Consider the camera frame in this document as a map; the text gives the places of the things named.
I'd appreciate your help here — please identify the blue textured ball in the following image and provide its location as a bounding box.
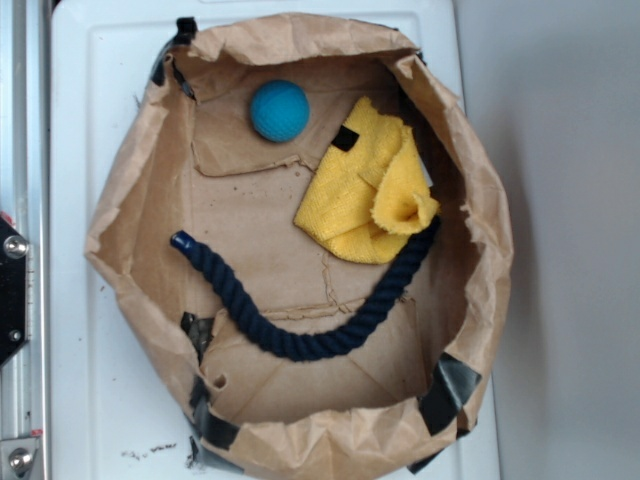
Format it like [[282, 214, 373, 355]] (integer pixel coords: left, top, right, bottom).
[[250, 80, 310, 143]]

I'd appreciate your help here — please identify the yellow microfiber cloth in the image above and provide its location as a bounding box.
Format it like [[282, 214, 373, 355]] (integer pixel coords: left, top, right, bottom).
[[294, 97, 440, 264]]

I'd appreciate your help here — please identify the brown paper bag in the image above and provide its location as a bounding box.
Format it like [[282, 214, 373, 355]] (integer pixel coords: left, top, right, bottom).
[[85, 13, 514, 479]]

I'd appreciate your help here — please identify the white plastic tray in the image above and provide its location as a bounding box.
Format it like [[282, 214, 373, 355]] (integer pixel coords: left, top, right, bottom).
[[48, 0, 503, 480]]

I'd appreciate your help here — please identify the dark blue twisted rope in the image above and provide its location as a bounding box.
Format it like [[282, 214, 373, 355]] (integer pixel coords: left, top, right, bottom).
[[169, 215, 443, 363]]

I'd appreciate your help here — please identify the black metal bracket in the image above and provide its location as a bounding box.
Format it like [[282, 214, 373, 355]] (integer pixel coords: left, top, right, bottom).
[[0, 212, 30, 367]]

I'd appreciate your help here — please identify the aluminium frame rail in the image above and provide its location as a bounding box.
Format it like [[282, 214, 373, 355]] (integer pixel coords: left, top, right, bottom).
[[1, 1, 52, 479]]

